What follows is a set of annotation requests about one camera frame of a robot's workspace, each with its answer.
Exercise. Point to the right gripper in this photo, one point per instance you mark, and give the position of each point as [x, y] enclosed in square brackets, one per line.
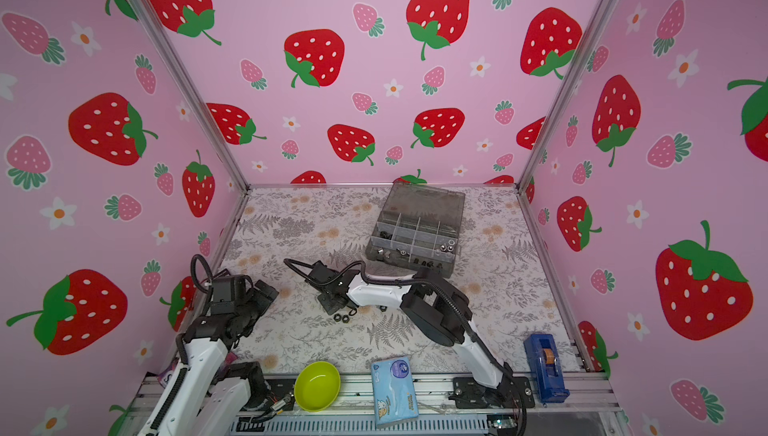
[327, 302]

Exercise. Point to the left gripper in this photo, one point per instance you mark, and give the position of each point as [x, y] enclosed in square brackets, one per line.
[262, 300]

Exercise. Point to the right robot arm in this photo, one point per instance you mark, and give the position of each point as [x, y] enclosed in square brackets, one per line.
[436, 307]

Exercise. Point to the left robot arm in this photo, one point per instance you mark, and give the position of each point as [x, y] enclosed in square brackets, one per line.
[200, 399]

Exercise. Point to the lime green bowl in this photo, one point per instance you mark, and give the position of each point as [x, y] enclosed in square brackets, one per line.
[317, 386]

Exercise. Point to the purple candy bag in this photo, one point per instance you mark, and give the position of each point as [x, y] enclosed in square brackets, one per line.
[165, 376]

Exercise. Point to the grey plastic compartment organizer box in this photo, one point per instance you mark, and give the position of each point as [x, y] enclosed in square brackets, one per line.
[418, 227]

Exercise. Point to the blue tissue pack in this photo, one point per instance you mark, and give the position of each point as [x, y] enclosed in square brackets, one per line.
[394, 394]

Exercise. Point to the blue tape dispenser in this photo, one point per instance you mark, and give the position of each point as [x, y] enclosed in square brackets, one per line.
[544, 362]

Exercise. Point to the aluminium front rail frame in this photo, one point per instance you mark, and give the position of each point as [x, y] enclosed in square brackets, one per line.
[591, 409]

